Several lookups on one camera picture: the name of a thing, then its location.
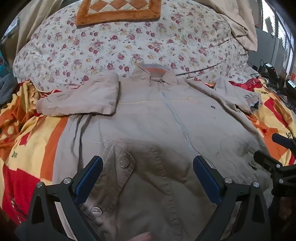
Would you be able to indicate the black charger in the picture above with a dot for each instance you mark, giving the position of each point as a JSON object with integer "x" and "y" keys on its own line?
{"x": 291, "y": 83}
{"x": 269, "y": 66}

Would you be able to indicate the red yellow orange blanket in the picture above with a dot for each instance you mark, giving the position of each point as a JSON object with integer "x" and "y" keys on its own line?
{"x": 23, "y": 143}

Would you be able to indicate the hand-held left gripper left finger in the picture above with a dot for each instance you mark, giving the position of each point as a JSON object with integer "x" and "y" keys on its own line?
{"x": 89, "y": 180}

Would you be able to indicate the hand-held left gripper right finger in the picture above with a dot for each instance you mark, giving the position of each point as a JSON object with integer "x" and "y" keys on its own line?
{"x": 207, "y": 180}

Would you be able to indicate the beige zip jacket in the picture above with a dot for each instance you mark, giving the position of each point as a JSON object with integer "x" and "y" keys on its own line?
{"x": 150, "y": 120}

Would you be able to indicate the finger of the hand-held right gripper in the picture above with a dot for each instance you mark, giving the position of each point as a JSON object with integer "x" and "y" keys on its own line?
{"x": 284, "y": 141}
{"x": 267, "y": 160}

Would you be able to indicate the beige curtain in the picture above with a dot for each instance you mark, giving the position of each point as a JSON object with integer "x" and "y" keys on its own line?
{"x": 242, "y": 30}
{"x": 34, "y": 20}

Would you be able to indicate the orange checkered mat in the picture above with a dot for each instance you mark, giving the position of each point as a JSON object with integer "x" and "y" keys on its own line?
{"x": 120, "y": 20}

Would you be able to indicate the person's left hand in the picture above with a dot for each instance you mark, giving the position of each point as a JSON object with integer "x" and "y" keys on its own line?
{"x": 143, "y": 236}

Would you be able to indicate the floral quilt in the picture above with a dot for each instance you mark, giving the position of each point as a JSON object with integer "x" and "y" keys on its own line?
{"x": 115, "y": 41}

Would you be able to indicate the window with metal grille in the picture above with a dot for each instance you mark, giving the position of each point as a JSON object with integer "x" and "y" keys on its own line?
{"x": 281, "y": 30}

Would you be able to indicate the grey knitted cloth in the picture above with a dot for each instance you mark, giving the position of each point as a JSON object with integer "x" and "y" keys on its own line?
{"x": 7, "y": 90}

